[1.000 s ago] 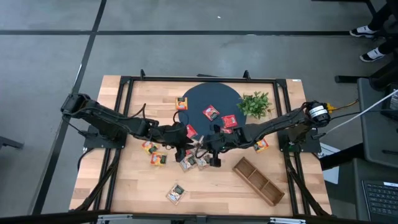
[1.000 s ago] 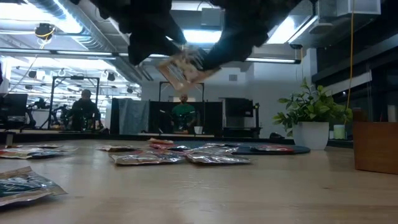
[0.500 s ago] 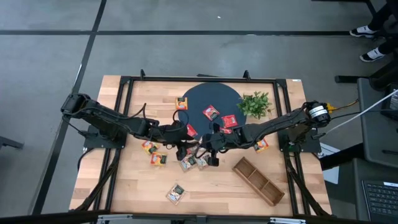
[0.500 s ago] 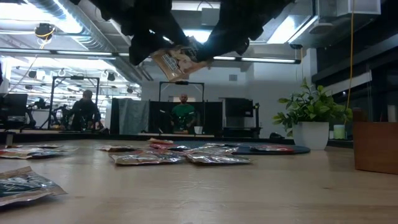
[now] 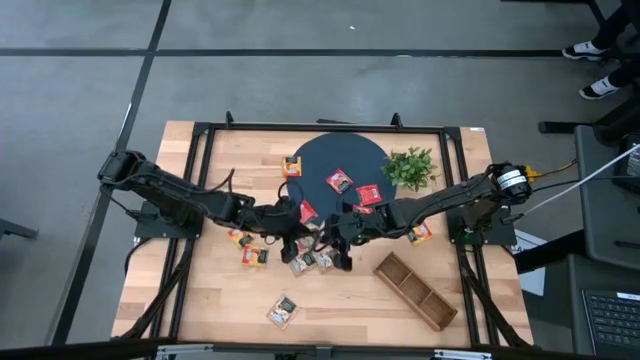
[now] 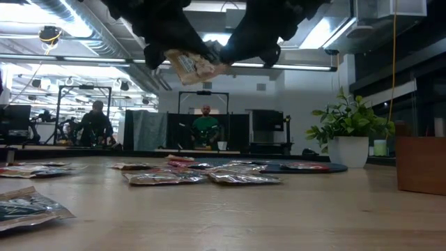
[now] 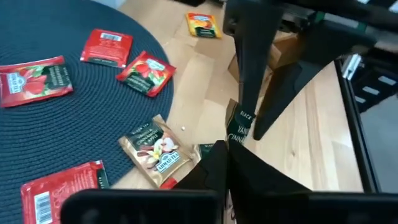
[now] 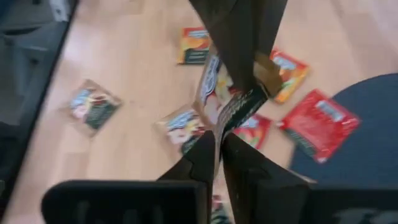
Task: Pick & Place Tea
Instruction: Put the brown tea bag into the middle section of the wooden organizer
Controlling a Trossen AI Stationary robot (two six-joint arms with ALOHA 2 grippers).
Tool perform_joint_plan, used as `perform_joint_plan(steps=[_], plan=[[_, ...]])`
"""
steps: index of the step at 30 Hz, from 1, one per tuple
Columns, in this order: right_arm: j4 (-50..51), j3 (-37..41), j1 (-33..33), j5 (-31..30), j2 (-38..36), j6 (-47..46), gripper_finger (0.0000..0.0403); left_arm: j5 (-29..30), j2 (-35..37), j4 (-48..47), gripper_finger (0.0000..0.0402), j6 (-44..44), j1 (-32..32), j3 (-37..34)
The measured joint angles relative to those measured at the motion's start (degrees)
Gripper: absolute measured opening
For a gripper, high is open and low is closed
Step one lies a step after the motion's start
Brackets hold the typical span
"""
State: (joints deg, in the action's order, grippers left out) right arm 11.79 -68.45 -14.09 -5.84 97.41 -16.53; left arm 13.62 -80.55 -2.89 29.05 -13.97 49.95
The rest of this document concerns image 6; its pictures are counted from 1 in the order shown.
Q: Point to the black computer monitor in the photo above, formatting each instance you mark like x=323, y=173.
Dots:
x=15, y=118

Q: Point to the pale green glass jar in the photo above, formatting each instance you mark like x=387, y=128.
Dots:
x=380, y=148

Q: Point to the long ceiling light bar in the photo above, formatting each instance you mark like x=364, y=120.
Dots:
x=87, y=59

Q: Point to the round dark blue woven placemat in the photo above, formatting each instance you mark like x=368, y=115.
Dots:
x=336, y=169

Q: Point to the beige vanilla tea packet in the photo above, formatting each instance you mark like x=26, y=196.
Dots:
x=28, y=209
x=244, y=178
x=195, y=71
x=163, y=178

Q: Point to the black dome-shaped object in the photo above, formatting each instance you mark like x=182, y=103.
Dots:
x=310, y=152

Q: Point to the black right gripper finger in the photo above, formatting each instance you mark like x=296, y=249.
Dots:
x=240, y=45
x=271, y=55

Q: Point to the black camera stand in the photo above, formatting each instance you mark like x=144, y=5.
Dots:
x=288, y=120

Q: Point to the person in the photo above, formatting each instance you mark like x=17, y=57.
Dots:
x=94, y=125
x=205, y=129

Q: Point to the black metal gantry frame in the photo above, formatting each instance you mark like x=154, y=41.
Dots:
x=85, y=87
x=203, y=92

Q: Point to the grey fabric panel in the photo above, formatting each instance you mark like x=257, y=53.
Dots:
x=150, y=130

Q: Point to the black ceiling spotlight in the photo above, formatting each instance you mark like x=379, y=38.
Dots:
x=36, y=83
x=145, y=101
x=124, y=86

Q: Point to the green plant in white pot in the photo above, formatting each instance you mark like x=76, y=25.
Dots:
x=348, y=151

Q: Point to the black partition screen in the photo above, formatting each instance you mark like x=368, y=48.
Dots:
x=238, y=132

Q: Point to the white paper cup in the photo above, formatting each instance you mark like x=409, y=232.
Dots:
x=222, y=145

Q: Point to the black background robot arm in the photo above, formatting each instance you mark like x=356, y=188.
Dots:
x=69, y=127
x=43, y=116

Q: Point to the black equipment cabinet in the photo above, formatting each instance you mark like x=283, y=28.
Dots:
x=268, y=120

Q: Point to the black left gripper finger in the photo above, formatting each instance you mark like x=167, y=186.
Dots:
x=195, y=45
x=155, y=55

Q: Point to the wooden three-compartment tea box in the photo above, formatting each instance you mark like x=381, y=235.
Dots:
x=421, y=167

